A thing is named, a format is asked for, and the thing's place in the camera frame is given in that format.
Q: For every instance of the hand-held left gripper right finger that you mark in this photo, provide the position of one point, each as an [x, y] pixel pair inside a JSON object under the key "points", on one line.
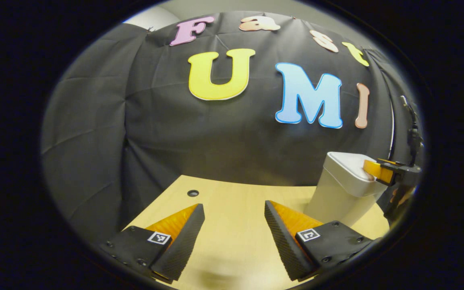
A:
{"points": [[286, 249]]}

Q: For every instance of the white desktop garbage bin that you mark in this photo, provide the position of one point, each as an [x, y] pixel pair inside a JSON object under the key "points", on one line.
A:
{"points": [[332, 193]]}

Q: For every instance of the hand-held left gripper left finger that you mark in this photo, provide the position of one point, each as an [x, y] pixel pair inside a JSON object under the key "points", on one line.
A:
{"points": [[183, 245]]}

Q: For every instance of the round black desk grommet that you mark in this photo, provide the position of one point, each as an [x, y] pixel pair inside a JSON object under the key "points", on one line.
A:
{"points": [[193, 193]]}

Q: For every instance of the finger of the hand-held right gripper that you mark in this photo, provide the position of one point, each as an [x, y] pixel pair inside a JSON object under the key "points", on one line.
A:
{"points": [[377, 171]]}

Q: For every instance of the black backdrop cloth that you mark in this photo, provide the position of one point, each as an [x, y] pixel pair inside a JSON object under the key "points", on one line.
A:
{"points": [[95, 121]]}

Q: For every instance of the wooden desktop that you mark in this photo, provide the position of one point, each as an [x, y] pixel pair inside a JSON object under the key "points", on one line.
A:
{"points": [[236, 233]]}

